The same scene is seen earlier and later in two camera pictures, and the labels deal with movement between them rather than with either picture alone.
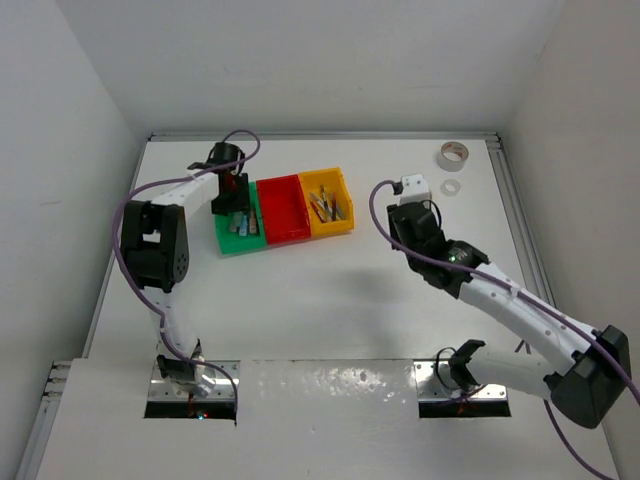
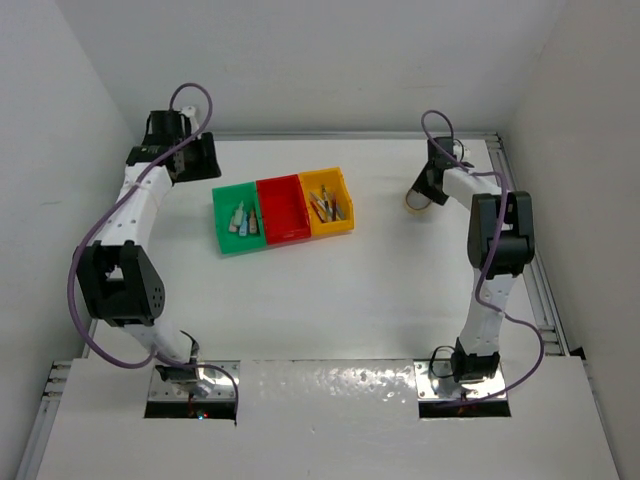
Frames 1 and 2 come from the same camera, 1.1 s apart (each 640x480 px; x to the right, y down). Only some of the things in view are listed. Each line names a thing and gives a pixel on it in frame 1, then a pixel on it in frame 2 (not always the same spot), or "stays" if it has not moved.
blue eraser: [243, 232] stays
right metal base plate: [435, 381] stays
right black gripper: [397, 242] to [423, 186]
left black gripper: [239, 204] to [207, 167]
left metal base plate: [221, 390] stays
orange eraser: [252, 222] stays
